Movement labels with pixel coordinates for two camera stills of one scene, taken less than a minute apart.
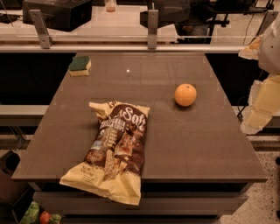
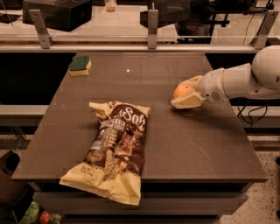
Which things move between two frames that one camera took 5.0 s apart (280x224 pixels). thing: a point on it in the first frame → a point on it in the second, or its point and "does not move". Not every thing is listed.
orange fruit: [185, 94] does not move
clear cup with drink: [110, 6] does not move
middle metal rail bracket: [152, 27] does not move
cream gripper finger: [252, 52] → [193, 80]
